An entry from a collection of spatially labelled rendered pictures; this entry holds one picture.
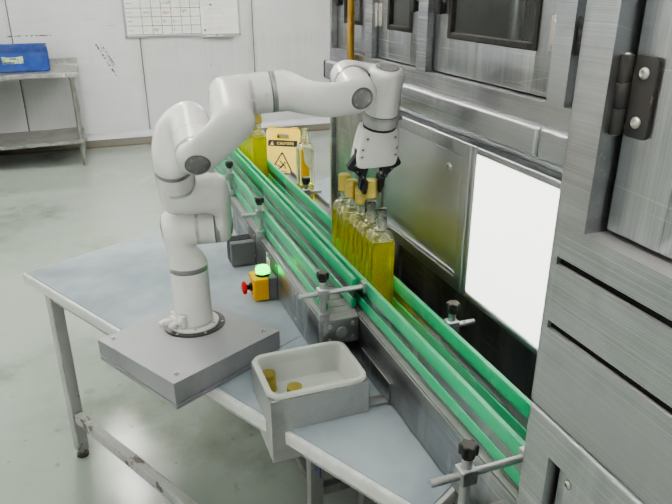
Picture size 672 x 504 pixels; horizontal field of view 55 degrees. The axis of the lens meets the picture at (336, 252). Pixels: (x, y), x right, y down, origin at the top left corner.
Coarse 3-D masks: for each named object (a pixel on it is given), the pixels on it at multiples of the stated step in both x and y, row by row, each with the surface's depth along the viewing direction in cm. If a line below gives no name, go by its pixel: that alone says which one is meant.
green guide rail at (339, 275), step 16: (240, 160) 262; (256, 176) 239; (256, 192) 242; (272, 192) 219; (272, 208) 222; (288, 208) 204; (288, 224) 206; (304, 224) 190; (304, 240) 191; (320, 256) 178; (336, 272) 167; (352, 304) 158
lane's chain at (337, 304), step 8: (232, 168) 280; (240, 176) 268; (272, 216) 222; (280, 224) 215; (288, 232) 208; (280, 256) 190; (312, 264) 184; (328, 280) 174; (304, 288) 170; (336, 296) 165; (328, 304) 161; (336, 304) 161; (344, 304) 161; (328, 312) 157; (336, 312) 157
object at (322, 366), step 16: (272, 352) 148; (288, 352) 148; (304, 352) 150; (320, 352) 151; (336, 352) 152; (256, 368) 141; (272, 368) 148; (288, 368) 149; (304, 368) 151; (320, 368) 152; (336, 368) 153; (352, 368) 145; (304, 384) 148; (320, 384) 148; (336, 384) 136; (272, 400) 134
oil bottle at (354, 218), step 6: (354, 216) 160; (360, 216) 159; (348, 222) 163; (354, 222) 159; (348, 228) 164; (354, 228) 160; (348, 234) 164; (354, 234) 160; (348, 240) 165; (354, 240) 161; (348, 246) 165; (354, 246) 161; (348, 252) 166; (354, 252) 162; (348, 258) 167; (354, 258) 163; (354, 264) 163
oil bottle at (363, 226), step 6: (360, 222) 156; (366, 222) 155; (372, 222) 155; (360, 228) 156; (366, 228) 154; (360, 234) 156; (360, 240) 156; (360, 246) 157; (360, 252) 157; (360, 258) 158; (360, 264) 159; (360, 270) 159
